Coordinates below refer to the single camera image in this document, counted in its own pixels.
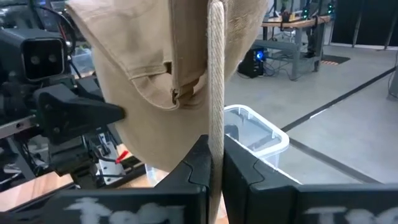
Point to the black floor mat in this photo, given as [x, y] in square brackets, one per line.
[335, 59]

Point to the clear plastic container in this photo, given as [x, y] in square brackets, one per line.
[255, 130]

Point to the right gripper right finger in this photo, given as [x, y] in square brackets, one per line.
[264, 202]

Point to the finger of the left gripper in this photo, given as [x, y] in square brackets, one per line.
[71, 115]

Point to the wooden office desk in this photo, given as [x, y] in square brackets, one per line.
[295, 23]

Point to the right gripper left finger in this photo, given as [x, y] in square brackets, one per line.
[174, 205]

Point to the black computer tower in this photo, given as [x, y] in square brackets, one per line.
[252, 63]

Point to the metal corner bracket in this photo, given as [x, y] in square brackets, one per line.
[109, 168]

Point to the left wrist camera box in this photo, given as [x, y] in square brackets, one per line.
[43, 59]

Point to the beige baseball cap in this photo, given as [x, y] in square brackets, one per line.
[149, 62]

